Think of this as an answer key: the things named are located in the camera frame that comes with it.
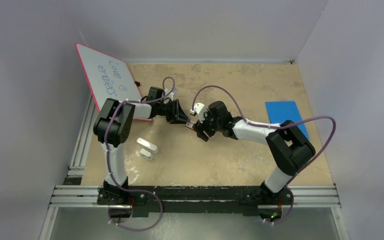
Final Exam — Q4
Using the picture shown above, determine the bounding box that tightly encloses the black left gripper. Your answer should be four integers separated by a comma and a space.
156, 99, 189, 124

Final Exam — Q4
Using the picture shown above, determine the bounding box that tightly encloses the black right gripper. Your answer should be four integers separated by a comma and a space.
193, 108, 222, 142

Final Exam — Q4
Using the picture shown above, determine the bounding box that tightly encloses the white stapler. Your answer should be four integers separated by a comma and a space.
136, 137, 159, 153

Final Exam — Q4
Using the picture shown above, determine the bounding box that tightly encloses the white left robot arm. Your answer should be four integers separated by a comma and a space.
93, 87, 190, 205

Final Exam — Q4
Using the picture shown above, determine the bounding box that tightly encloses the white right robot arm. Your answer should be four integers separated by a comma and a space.
189, 101, 316, 204

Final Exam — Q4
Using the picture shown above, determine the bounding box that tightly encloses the blue notebook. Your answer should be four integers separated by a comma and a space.
265, 101, 303, 124

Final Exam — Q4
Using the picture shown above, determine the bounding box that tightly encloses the red framed whiteboard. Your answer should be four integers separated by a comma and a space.
74, 43, 143, 112

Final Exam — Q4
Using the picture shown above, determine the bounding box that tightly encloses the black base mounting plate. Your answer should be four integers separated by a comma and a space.
96, 185, 293, 218

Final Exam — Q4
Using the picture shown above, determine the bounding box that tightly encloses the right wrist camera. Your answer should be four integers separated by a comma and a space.
189, 102, 208, 117

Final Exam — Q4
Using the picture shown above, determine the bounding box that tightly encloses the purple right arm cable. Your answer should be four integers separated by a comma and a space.
190, 85, 338, 186

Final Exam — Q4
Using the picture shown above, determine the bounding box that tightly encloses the aluminium frame rail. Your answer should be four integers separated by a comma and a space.
49, 185, 341, 208

